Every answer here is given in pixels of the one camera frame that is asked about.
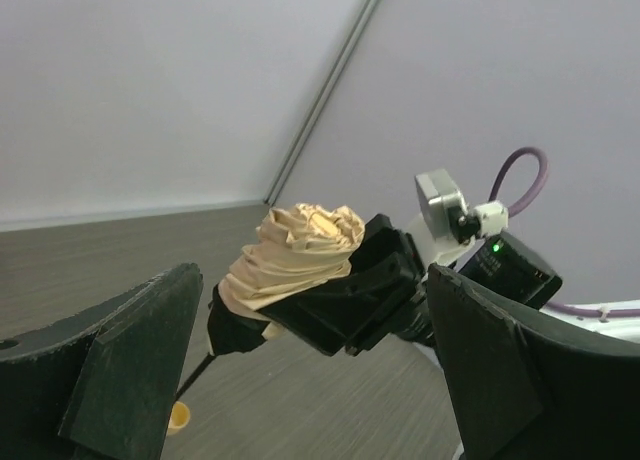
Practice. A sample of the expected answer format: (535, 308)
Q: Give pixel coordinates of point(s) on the beige and black umbrella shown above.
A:
(297, 249)

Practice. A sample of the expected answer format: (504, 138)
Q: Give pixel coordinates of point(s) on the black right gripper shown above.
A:
(385, 293)

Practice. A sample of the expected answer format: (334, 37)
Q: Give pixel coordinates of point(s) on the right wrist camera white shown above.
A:
(447, 227)

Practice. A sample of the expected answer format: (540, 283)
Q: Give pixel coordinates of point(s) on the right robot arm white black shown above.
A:
(506, 266)

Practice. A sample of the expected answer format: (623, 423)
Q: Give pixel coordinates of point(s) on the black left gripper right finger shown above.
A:
(525, 385)

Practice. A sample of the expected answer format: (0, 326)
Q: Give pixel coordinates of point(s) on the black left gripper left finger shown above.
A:
(100, 384)

